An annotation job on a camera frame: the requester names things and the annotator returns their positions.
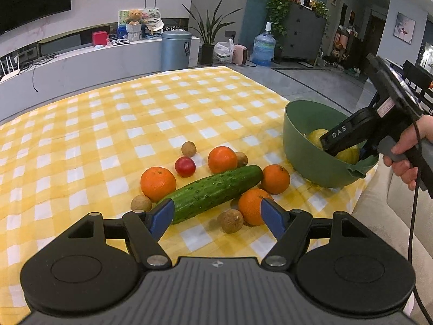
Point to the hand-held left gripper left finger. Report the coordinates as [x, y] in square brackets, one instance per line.
[163, 217]

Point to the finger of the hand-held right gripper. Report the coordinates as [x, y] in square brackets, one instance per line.
[367, 150]
[345, 132]

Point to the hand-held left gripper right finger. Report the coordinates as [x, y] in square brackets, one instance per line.
[272, 217]

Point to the yellow oval fruit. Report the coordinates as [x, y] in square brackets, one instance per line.
[348, 155]

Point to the orange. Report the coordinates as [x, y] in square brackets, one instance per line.
[250, 206]
[158, 184]
[275, 178]
[222, 159]

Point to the brown kiwi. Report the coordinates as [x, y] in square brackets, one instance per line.
[141, 203]
[188, 149]

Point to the green bowl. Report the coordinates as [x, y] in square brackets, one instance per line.
[304, 162]

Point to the green cucumber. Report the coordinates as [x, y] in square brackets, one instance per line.
[209, 193]

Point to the person's right hand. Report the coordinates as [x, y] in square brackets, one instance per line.
[411, 135]

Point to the black chair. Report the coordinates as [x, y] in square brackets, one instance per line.
[417, 78]

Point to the red cherry tomato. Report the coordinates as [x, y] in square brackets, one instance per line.
[185, 166]

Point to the cluttered dark shelf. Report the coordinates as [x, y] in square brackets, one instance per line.
[348, 47]

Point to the dark grey drawer cabinet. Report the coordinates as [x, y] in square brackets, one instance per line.
[302, 34]

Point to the yellow checkered tablecloth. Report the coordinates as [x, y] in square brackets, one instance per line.
[101, 125]

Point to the blue water jug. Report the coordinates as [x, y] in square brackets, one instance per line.
[264, 49]

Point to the pink heater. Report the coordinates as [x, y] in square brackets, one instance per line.
[241, 55]

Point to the white plastic bag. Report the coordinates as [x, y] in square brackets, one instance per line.
[223, 52]

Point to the green ivy plant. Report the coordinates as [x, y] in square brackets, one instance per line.
[279, 0]

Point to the long-leaved potted plant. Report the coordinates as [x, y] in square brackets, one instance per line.
[207, 54]

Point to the blue-grey trash can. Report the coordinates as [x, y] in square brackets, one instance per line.
[175, 52]

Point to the white television cabinet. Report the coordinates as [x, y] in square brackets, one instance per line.
[84, 71]

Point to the red box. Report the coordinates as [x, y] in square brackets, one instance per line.
[99, 39]

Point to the brown teddy bear bouquet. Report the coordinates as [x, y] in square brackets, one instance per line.
[134, 23]

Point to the colourful picture board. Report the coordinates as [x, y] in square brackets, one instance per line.
[150, 13]

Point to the white router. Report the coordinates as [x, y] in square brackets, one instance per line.
[8, 74]

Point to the framed wall picture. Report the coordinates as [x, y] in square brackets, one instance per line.
[405, 28]

